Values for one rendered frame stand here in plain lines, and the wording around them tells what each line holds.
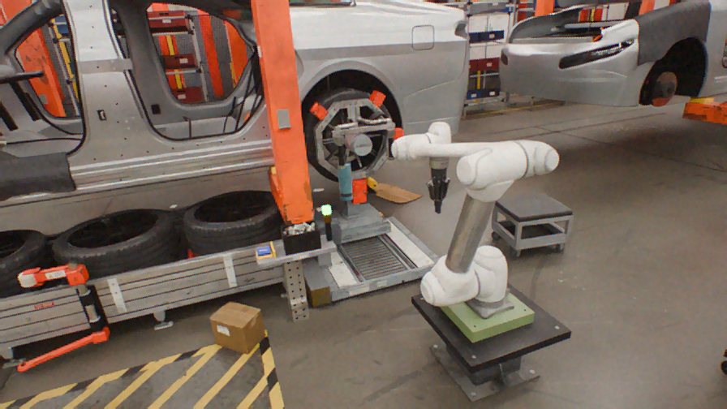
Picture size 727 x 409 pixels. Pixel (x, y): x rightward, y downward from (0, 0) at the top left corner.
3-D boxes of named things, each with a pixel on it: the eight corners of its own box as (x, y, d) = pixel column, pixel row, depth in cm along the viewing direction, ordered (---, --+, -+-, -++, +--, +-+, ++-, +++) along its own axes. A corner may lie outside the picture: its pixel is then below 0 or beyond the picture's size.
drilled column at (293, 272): (305, 308, 242) (297, 247, 226) (309, 318, 233) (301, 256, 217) (290, 312, 239) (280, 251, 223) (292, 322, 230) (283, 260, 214)
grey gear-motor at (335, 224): (329, 239, 306) (324, 197, 293) (346, 265, 269) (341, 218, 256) (306, 244, 301) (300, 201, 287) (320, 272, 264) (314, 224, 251)
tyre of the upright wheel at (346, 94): (397, 116, 308) (328, 68, 278) (411, 122, 288) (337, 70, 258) (353, 188, 317) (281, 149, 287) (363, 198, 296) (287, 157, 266)
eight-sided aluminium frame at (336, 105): (389, 170, 293) (387, 95, 273) (393, 173, 288) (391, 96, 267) (318, 182, 278) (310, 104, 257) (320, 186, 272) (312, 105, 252)
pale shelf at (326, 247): (329, 238, 234) (328, 234, 233) (337, 251, 219) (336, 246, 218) (255, 254, 222) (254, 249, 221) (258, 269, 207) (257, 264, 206)
